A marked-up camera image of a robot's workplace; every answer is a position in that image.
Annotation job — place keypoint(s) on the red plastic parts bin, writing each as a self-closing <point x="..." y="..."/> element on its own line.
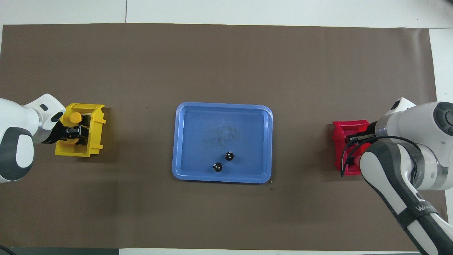
<point x="339" y="148"/>

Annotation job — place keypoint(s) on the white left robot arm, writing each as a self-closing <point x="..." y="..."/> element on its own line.
<point x="17" y="152"/>

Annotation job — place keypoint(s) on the brown paper table mat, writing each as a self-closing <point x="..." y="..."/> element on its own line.
<point x="226" y="63"/>

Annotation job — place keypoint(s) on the blue plastic tray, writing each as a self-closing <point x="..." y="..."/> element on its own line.
<point x="198" y="141"/>

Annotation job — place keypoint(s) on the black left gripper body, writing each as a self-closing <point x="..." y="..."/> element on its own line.
<point x="56" y="134"/>

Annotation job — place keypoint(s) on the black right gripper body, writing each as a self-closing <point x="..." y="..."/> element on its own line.
<point x="372" y="131"/>

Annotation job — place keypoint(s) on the yellow plastic parts bin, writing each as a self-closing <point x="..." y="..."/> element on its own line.
<point x="95" y="141"/>

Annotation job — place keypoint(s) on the black cylinder with white dots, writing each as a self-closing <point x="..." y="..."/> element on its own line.
<point x="229" y="156"/>
<point x="217" y="166"/>

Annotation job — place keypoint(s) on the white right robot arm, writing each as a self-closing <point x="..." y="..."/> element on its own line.
<point x="389" y="170"/>

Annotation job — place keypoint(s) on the yellow push button switch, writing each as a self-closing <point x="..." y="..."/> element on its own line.
<point x="72" y="139"/>
<point x="75" y="117"/>

